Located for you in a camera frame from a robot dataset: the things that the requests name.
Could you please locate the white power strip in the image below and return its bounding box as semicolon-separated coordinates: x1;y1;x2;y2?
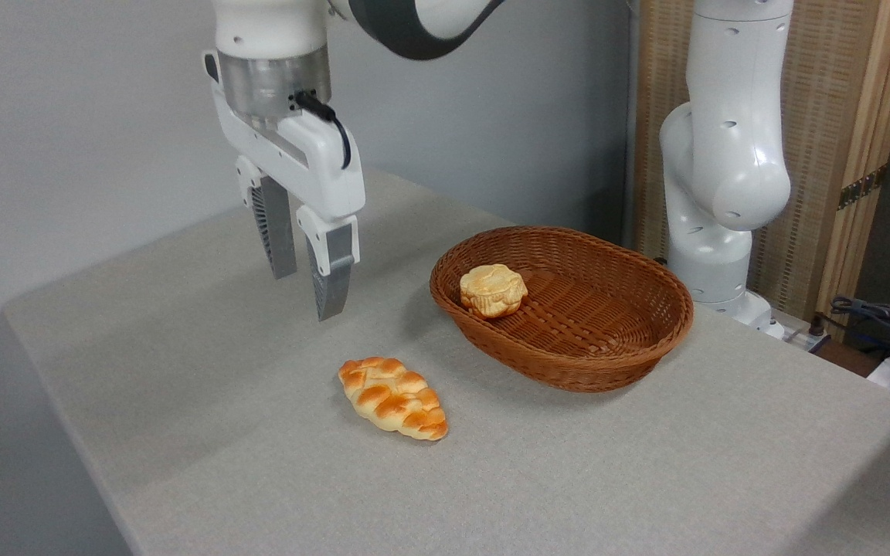
779;318;834;354

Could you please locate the grey-blue cable bundle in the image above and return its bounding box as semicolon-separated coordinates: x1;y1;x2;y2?
826;295;890;365

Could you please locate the grey tablecloth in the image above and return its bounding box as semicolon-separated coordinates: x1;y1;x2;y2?
2;166;890;556

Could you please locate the brown woven wicker basket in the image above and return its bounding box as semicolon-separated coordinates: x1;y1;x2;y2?
429;225;695;395

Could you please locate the wooden rattan folding screen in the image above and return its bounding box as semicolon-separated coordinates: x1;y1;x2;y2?
634;0;890;322

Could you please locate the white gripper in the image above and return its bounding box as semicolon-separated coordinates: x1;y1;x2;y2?
202;49;367;323

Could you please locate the small round bread roll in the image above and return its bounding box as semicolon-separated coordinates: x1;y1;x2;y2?
458;263;529;320

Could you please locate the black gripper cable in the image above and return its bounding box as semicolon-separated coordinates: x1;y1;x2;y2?
294;90;354;171

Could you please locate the braided golden bread loaf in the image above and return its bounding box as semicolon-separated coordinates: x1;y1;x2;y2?
337;355;450;442

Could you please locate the metal screen hinge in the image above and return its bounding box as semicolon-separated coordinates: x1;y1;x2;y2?
837;164;888;212

